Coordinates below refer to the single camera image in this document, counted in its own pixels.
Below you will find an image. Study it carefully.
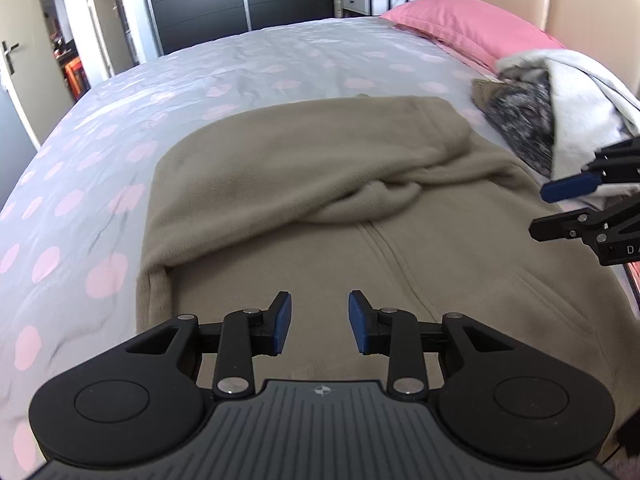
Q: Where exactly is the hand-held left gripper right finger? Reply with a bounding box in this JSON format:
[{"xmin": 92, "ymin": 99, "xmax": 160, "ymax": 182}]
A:
[{"xmin": 347, "ymin": 290, "xmax": 518, "ymax": 402}]

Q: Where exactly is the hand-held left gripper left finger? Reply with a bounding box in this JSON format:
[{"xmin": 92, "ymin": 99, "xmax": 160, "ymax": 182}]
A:
[{"xmin": 126, "ymin": 291, "xmax": 293, "ymax": 402}]

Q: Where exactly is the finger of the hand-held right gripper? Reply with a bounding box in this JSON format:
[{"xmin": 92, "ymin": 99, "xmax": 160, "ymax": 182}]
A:
[
  {"xmin": 540, "ymin": 136, "xmax": 640, "ymax": 204},
  {"xmin": 529, "ymin": 207, "xmax": 609, "ymax": 242}
]

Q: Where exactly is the beige fleece jacket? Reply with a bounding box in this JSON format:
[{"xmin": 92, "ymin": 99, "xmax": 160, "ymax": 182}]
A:
[{"xmin": 135, "ymin": 95, "xmax": 631, "ymax": 396}]

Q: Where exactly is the pile of folded clothes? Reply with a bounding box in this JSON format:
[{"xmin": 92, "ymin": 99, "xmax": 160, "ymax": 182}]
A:
[{"xmin": 495, "ymin": 49, "xmax": 640, "ymax": 196}]

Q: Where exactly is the grey patterned garment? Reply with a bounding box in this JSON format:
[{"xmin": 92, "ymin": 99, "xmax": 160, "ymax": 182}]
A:
[{"xmin": 482, "ymin": 70, "xmax": 556, "ymax": 178}]

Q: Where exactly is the olive cloth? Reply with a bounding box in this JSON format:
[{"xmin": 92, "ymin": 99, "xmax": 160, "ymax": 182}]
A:
[{"xmin": 472, "ymin": 77, "xmax": 506, "ymax": 106}]

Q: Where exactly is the beige padded headboard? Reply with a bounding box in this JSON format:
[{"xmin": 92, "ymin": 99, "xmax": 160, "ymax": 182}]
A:
[{"xmin": 420, "ymin": 0, "xmax": 640, "ymax": 76}]

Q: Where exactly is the pink pillow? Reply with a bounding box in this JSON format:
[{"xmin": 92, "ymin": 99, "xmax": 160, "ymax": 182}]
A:
[{"xmin": 380, "ymin": 0, "xmax": 568, "ymax": 73}]

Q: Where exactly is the white nightstand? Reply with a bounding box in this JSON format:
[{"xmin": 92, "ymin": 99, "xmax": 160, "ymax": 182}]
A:
[{"xmin": 332, "ymin": 0, "xmax": 421, "ymax": 18}]

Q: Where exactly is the black sliding wardrobe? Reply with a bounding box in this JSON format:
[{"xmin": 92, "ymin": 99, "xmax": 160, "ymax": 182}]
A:
[{"xmin": 137, "ymin": 0, "xmax": 358, "ymax": 56}]

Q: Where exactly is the cream door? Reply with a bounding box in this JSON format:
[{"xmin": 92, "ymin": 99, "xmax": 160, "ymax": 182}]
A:
[{"xmin": 0, "ymin": 0, "xmax": 76, "ymax": 146}]

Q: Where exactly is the black door handle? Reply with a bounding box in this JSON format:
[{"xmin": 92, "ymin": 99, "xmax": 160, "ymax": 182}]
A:
[{"xmin": 1, "ymin": 40, "xmax": 20, "ymax": 76}]

